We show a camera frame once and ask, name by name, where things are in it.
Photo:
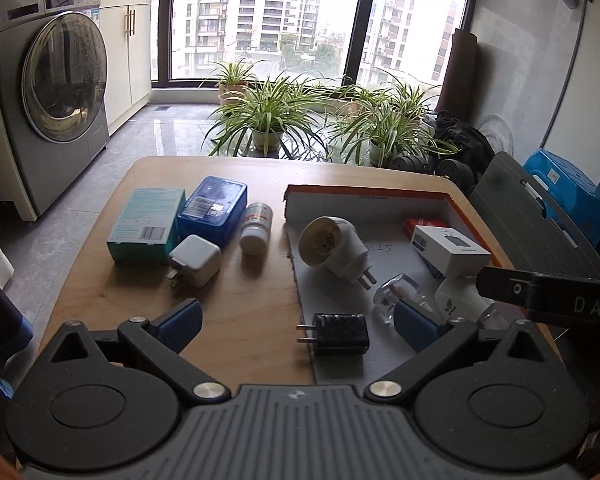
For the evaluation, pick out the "round white plug adapter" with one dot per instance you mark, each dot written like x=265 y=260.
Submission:
x=330 y=245

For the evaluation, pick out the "apartment buildings outside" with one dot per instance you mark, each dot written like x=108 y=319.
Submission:
x=260 y=5

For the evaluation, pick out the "red and blue card box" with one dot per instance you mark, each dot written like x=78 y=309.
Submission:
x=422 y=225

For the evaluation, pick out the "black bag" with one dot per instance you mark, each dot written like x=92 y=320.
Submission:
x=460 y=135

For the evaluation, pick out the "dark blue cloth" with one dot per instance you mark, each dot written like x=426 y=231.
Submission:
x=0 y=325

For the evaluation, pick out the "white cabinet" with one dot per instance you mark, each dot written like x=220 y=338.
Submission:
x=135 y=60

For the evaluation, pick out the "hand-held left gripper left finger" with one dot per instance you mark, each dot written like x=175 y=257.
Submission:
x=180 y=322

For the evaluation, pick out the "black charger plug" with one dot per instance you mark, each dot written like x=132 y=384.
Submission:
x=340 y=334

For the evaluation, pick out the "potted spider plant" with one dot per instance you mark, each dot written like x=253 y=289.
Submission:
x=405 y=95
x=230 y=77
x=385 y=130
x=267 y=110

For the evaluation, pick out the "brown rolled mat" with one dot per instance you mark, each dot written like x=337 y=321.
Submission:
x=457 y=70

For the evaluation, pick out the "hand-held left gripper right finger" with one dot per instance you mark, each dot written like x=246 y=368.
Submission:
x=415 y=325

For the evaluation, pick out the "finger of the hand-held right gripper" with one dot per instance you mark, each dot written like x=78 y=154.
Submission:
x=505 y=285

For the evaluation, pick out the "teal cardboard box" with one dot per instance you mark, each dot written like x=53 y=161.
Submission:
x=145 y=220

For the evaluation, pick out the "grey folding chair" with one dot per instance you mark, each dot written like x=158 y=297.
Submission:
x=520 y=210

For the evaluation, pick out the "white charger box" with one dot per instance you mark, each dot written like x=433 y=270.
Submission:
x=452 y=250

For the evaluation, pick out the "white cube charger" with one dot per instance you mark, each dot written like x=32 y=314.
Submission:
x=197 y=260

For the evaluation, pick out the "orange-edged cardboard tray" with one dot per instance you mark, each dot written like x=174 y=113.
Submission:
x=330 y=297

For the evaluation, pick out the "blue plastic box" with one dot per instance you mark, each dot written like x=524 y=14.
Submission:
x=210 y=210

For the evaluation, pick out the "white fan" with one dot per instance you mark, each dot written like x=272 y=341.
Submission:
x=497 y=135

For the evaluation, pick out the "grey washing machine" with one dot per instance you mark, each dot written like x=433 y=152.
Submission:
x=10 y=110

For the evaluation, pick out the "white pill bottle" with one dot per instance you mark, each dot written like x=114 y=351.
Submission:
x=256 y=227

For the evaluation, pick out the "black window frame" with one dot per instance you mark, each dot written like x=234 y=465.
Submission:
x=356 y=25

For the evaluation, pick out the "blue plastic stool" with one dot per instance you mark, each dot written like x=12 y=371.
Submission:
x=570 y=190

